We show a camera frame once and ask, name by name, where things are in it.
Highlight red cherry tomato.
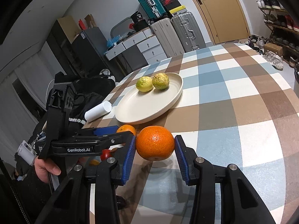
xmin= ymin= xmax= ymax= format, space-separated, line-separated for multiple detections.
xmin=100 ymin=149 xmax=112 ymax=161

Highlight small orange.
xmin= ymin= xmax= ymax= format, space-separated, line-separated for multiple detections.
xmin=117 ymin=124 xmax=136 ymax=136

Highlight large orange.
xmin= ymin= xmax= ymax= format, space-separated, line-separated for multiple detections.
xmin=136 ymin=125 xmax=175 ymax=161

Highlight person's left hand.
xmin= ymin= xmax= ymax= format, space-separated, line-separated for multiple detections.
xmin=34 ymin=158 xmax=61 ymax=183

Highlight white paper towel roll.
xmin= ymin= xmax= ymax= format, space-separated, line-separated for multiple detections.
xmin=84 ymin=101 xmax=112 ymax=122

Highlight black clothes pile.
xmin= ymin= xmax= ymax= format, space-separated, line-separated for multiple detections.
xmin=54 ymin=72 xmax=115 ymax=132

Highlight cream round plate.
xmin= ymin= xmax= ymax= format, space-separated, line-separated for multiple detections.
xmin=115 ymin=73 xmax=184 ymax=125

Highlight black refrigerator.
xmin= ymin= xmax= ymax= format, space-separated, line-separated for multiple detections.
xmin=71 ymin=27 xmax=117 ymax=78

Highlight left yellow-green citrus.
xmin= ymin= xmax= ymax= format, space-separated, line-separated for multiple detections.
xmin=136 ymin=76 xmax=154 ymax=93

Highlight yellow-green citrus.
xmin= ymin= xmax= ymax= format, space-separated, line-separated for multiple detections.
xmin=136 ymin=76 xmax=154 ymax=93
xmin=152 ymin=73 xmax=169 ymax=90

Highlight right yellow-green citrus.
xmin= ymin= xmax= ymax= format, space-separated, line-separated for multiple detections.
xmin=152 ymin=73 xmax=169 ymax=90

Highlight checkered tablecloth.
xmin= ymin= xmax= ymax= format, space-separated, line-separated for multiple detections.
xmin=86 ymin=43 xmax=298 ymax=223

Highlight white drawer desk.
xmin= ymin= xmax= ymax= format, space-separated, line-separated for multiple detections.
xmin=105 ymin=27 xmax=167 ymax=75

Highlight beige ribbed suitcase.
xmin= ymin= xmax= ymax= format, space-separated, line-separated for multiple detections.
xmin=150 ymin=18 xmax=185 ymax=58

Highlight silver aluminium suitcase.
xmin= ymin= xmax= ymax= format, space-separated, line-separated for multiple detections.
xmin=171 ymin=12 xmax=206 ymax=52

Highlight teal suitcase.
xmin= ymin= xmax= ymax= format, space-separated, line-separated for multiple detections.
xmin=138 ymin=0 xmax=168 ymax=21

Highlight stacked shoe boxes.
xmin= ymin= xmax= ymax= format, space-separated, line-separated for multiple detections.
xmin=160 ymin=0 xmax=187 ymax=18

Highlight cardboard box on floor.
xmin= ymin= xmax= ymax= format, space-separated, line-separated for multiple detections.
xmin=264 ymin=43 xmax=283 ymax=57

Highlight wooden door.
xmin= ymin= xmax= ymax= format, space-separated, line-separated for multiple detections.
xmin=193 ymin=0 xmax=249 ymax=44

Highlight wooden shoe rack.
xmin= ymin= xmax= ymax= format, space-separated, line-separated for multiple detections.
xmin=260 ymin=7 xmax=298 ymax=68

